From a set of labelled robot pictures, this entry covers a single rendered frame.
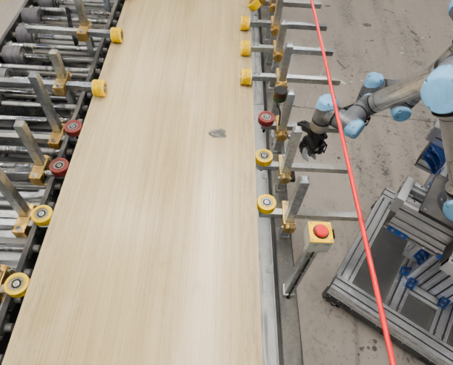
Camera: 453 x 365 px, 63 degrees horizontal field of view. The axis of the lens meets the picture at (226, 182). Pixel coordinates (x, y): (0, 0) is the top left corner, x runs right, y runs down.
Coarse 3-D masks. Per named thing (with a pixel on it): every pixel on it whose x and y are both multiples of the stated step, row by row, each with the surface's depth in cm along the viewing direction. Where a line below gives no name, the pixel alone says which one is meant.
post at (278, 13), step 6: (276, 0) 207; (282, 0) 204; (276, 6) 207; (282, 6) 207; (276, 12) 210; (276, 18) 213; (276, 24) 216; (276, 36) 222; (270, 42) 226; (270, 54) 232; (270, 60) 236
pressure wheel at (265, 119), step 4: (264, 112) 182; (268, 112) 183; (260, 116) 181; (264, 116) 181; (268, 116) 182; (272, 116) 181; (260, 120) 180; (264, 120) 179; (268, 120) 179; (272, 120) 180; (260, 124) 182; (264, 124) 180; (268, 124) 180; (272, 124) 182; (264, 132) 190
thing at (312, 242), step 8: (312, 224) 111; (320, 224) 111; (328, 224) 111; (304, 232) 115; (312, 232) 109; (304, 240) 114; (312, 240) 107; (320, 240) 107; (328, 240) 108; (312, 248) 111; (320, 248) 111; (328, 248) 111
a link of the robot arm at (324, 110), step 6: (324, 96) 137; (330, 96) 137; (318, 102) 137; (324, 102) 135; (330, 102) 135; (336, 102) 135; (318, 108) 138; (324, 108) 136; (330, 108) 135; (318, 114) 139; (324, 114) 138; (330, 114) 136; (312, 120) 145; (318, 120) 141; (324, 120) 139; (324, 126) 143
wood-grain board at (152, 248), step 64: (128, 0) 237; (192, 0) 241; (128, 64) 199; (192, 64) 202; (128, 128) 172; (192, 128) 174; (64, 192) 150; (128, 192) 152; (192, 192) 153; (256, 192) 155; (64, 256) 134; (128, 256) 135; (192, 256) 137; (256, 256) 138; (64, 320) 121; (128, 320) 122; (192, 320) 123; (256, 320) 124
